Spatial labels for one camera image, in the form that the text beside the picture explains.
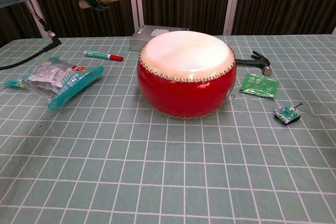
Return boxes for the red drum white skin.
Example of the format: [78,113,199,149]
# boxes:
[136,30,236,119]

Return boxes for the green grid cutting mat table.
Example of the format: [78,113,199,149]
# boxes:
[0,34,336,224]

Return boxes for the dark pleated curtain panel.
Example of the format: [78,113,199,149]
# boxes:
[0,3,43,48]
[36,0,133,38]
[139,0,234,36]
[232,0,336,36]

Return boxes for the green marker red cap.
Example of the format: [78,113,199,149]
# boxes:
[83,50,124,62]

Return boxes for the silver earbuds box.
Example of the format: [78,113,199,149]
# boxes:
[129,24,190,51]

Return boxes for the teal clear snack bag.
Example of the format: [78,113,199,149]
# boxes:
[4,56,104,111]

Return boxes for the black claw hammer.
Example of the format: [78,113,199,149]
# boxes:
[235,50,272,77]

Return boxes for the green circuit board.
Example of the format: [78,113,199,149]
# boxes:
[238,72,279,99]

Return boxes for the small green electronic module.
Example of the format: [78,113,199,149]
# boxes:
[273,102,303,126]

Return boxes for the white partition post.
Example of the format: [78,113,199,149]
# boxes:
[25,0,52,38]
[223,0,244,36]
[127,0,145,36]

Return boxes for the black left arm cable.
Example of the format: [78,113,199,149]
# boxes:
[0,0,62,71]

